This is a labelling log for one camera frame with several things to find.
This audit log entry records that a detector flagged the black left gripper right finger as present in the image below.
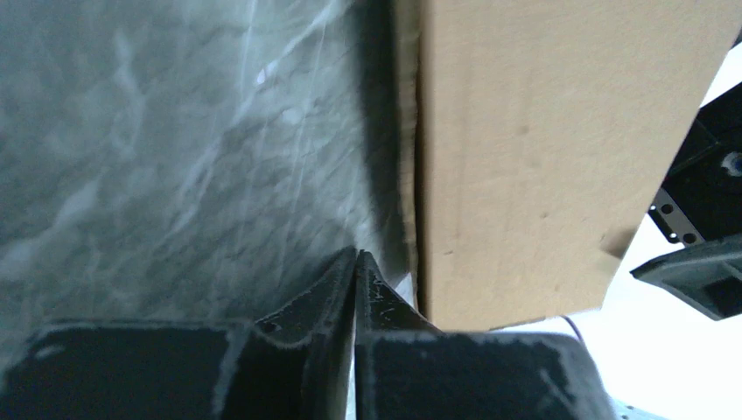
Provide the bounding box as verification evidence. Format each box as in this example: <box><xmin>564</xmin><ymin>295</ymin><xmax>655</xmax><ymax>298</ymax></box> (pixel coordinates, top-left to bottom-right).
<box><xmin>354</xmin><ymin>251</ymin><xmax>616</xmax><ymax>419</ymax></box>

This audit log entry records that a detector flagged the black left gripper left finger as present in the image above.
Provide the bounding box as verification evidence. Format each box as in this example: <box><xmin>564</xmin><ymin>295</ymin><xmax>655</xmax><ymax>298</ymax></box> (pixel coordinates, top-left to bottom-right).
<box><xmin>1</xmin><ymin>247</ymin><xmax>357</xmax><ymax>419</ymax></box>

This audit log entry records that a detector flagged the brown cardboard box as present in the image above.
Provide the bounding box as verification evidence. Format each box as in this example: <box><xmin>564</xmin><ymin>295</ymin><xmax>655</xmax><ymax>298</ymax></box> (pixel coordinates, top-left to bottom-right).
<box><xmin>412</xmin><ymin>1</ymin><xmax>741</xmax><ymax>331</ymax></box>

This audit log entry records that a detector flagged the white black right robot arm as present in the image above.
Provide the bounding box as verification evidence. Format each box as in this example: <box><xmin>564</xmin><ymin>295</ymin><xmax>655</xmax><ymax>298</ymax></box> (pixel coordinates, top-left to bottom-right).
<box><xmin>631</xmin><ymin>41</ymin><xmax>741</xmax><ymax>321</ymax></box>

